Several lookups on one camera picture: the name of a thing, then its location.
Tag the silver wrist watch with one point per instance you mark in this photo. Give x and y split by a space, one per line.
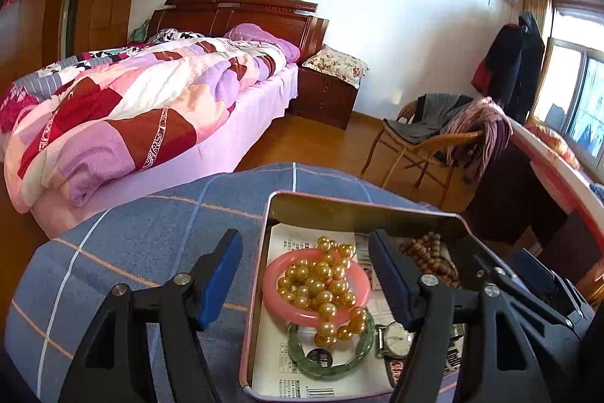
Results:
394 341

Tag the green jade bangle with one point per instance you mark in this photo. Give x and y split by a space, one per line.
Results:
319 363

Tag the floral cushion on nightstand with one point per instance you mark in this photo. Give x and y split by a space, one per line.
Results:
337 64

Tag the clothes draped on chair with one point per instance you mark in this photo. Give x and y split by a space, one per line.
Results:
446 113

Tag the dark wooden nightstand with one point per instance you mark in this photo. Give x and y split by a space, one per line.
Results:
323 98

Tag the blue plaid tablecloth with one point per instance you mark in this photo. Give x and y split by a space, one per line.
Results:
144 244

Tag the hanging dark coats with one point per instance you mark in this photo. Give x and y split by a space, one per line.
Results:
510 71

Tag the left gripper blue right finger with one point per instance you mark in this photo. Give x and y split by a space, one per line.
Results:
391 280

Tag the floral pillow on desk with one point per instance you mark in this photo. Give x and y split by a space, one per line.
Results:
555 142

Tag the purple pillow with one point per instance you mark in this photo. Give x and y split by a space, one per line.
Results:
251 32

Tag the wooden headboard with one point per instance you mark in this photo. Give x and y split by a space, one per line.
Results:
292 20

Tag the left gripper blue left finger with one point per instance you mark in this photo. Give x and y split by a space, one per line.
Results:
112 362

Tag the bed with patchwork quilt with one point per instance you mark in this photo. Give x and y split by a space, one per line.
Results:
104 128

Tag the pink bangle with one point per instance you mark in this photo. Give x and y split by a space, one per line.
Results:
311 287

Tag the window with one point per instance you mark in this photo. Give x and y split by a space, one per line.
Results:
570 94

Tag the wicker chair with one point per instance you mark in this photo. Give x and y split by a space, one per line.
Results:
428 155

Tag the dark wooden desk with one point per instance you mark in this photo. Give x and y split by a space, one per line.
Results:
530 197

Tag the pink tin box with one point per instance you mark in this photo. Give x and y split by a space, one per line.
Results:
320 328

